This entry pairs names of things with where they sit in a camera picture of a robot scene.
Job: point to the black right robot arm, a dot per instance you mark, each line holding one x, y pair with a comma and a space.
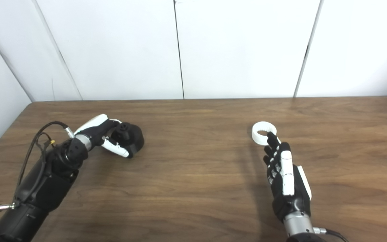
297, 225

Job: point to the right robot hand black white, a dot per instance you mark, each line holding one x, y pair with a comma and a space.
287, 181

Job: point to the round black plastic part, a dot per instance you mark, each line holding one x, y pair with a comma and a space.
134, 139

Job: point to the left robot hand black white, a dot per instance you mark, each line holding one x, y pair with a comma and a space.
96, 129

